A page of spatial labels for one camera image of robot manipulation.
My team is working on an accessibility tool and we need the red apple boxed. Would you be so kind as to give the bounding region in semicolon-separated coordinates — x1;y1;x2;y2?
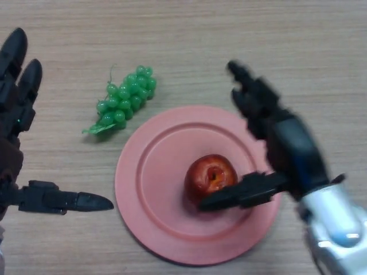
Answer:
184;154;239;205

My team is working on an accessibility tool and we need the green plastic grape bunch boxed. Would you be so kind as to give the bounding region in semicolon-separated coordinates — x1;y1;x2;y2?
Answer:
82;64;158;136

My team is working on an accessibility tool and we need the pink round plastic plate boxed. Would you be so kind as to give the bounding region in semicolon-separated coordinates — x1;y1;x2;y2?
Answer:
114;105;282;266

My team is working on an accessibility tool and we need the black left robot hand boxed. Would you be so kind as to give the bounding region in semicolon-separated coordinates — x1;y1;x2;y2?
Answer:
0;27;115;221

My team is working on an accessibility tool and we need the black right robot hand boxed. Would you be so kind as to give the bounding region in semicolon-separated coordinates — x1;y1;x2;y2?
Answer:
198;60;330;213

